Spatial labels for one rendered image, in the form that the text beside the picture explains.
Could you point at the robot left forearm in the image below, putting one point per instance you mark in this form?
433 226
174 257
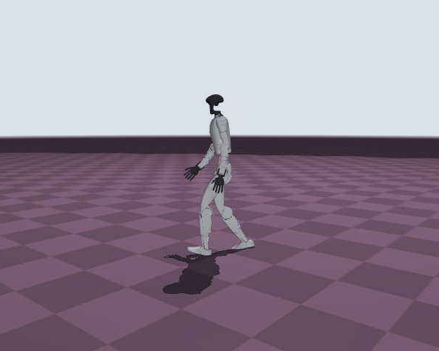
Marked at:
223 158

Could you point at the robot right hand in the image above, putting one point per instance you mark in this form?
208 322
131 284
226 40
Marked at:
193 170

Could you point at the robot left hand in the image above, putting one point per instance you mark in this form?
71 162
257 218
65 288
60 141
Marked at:
219 182

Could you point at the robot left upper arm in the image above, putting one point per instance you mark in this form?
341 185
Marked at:
222 126

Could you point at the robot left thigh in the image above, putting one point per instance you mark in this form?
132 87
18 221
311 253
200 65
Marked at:
209 194

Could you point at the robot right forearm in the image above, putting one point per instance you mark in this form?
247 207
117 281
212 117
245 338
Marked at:
205 160

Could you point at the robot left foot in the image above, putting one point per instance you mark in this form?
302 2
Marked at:
199 250

